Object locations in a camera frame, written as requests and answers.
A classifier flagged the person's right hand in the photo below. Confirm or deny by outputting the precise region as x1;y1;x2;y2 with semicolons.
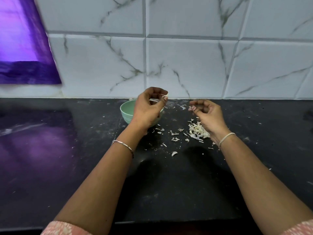
188;99;231;144

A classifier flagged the person's left hand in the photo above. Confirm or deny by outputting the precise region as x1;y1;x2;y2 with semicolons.
129;86;169;132

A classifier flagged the mint green bowl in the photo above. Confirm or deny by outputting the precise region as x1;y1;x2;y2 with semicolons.
120;99;165;128

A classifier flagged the person's right forearm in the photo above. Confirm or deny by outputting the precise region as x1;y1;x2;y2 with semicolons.
219;135;313;235

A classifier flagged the person's left forearm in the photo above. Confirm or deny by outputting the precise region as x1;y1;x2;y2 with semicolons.
54;126;147;230

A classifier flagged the pile of white garlic peels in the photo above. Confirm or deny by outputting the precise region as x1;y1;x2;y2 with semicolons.
187;118;216;149

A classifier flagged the purple cloth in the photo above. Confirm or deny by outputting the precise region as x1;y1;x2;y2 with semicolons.
0;0;62;85

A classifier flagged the pink patterned left sleeve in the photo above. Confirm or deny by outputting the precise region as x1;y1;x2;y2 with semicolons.
40;221;93;235

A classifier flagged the pink patterned sleeve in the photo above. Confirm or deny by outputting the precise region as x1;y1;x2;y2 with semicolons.
281;219;313;235
40;221;93;235

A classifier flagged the pink patterned right sleeve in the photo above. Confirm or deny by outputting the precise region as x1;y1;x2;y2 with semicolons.
281;219;313;235

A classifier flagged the silver right wrist bracelet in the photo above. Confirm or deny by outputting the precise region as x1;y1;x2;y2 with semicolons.
218;133;237;151

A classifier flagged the silver wrist bracelet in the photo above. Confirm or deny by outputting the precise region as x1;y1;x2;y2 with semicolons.
218;133;237;151
112;139;135;159

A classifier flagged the silver left wrist bracelet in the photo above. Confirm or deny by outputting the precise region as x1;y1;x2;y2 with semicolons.
112;139;135;159

